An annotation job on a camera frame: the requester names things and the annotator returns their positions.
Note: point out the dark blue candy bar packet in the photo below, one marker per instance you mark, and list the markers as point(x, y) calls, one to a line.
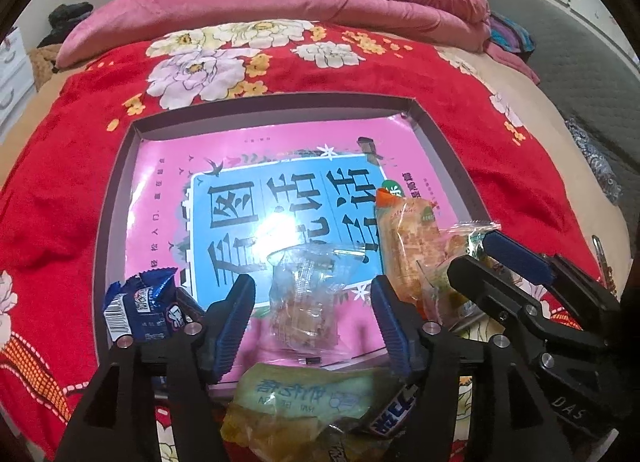
point(392, 409)
point(180, 314)

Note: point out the pale green snack packet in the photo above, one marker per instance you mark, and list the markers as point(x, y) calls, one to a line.
point(300, 397)

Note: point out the white drawer cabinet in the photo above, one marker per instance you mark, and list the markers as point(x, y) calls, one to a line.
point(12, 71)

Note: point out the colourful striped cloth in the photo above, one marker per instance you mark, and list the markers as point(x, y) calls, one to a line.
point(510, 36)

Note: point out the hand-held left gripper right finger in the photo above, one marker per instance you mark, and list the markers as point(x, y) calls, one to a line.
point(392, 332)

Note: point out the orange snack packet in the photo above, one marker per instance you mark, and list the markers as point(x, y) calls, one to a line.
point(405, 242)

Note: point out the blue snack packet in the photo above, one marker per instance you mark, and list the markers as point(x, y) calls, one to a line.
point(135, 302)

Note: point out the clear round cake packet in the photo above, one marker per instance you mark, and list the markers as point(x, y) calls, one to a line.
point(445, 267)

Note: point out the red floral blanket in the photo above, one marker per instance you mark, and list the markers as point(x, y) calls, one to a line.
point(350, 76)

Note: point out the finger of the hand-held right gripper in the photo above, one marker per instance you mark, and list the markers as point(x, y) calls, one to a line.
point(517, 258)
point(480, 282)

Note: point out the pile of dark clothes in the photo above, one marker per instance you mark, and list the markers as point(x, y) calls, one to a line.
point(67, 19)

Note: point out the clear plastic snack packet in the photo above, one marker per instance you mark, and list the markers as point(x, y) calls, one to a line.
point(300, 302)

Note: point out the pink quilt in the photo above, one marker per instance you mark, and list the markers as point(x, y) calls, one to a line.
point(225, 1)

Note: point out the shallow grey cardboard box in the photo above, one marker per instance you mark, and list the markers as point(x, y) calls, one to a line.
point(117, 222)

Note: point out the grey patterned pillow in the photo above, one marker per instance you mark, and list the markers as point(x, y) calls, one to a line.
point(595, 161)

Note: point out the pink book with blue panel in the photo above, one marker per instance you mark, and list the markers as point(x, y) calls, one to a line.
point(165, 202)

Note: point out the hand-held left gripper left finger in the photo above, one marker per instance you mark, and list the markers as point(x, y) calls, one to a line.
point(230, 337)

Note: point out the small metal tool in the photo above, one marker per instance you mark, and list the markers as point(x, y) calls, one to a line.
point(602, 257)

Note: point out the grey padded headboard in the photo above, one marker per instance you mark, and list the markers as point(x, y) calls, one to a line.
point(590, 66)

